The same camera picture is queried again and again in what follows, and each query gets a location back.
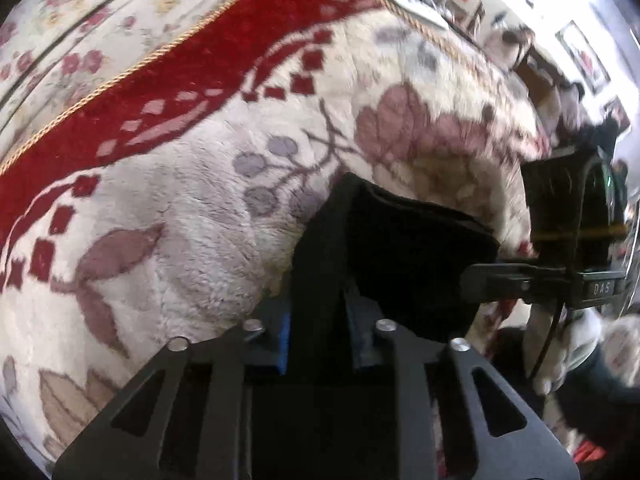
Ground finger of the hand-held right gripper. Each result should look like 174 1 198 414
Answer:
461 261 576 307

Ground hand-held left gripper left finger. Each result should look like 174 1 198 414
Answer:
52 310 295 480

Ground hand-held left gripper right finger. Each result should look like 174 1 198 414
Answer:
345 297 582 480

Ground black pants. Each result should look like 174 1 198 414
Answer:
291 172 502 378

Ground red and white plush blanket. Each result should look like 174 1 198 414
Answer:
0 0 556 466

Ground floral bedsheet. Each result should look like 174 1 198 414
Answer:
0 0 261 161

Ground small framed wall picture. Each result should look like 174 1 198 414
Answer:
601 96 632 135

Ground large framed wall picture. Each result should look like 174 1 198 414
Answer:
554 20 612 97

